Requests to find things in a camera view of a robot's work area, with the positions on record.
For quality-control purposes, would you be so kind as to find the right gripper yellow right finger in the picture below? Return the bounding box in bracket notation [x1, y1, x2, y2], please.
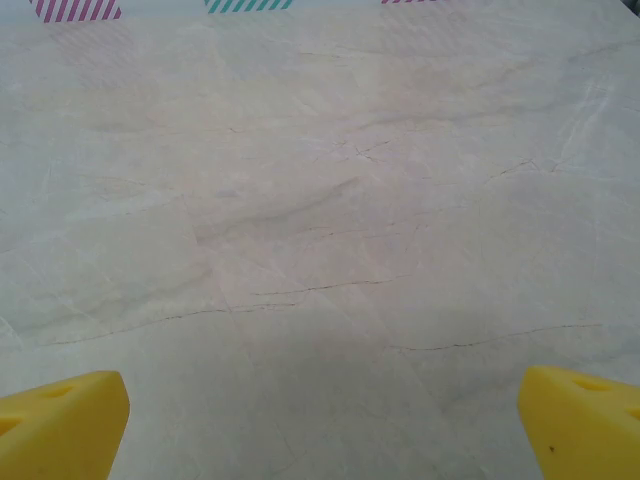
[517, 365, 640, 480]

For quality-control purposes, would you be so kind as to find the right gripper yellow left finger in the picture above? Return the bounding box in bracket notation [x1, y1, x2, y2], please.
[0, 370, 131, 480]

